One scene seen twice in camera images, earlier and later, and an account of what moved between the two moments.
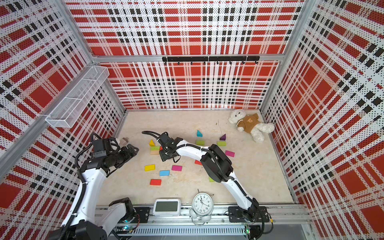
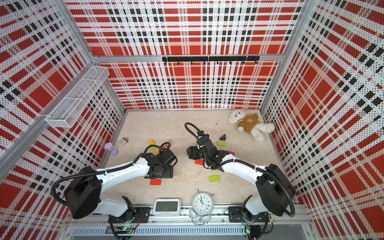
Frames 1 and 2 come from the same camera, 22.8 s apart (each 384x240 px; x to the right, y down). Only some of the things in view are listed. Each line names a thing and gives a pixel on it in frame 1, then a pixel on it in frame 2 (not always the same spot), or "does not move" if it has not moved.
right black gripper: x=163 y=157 to x=192 y=152
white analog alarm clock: x=202 y=206 does not move
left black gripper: x=127 y=155 to x=169 y=173
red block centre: x=198 y=162 does not move
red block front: x=155 y=182 does not move
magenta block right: x=230 y=153 does not move
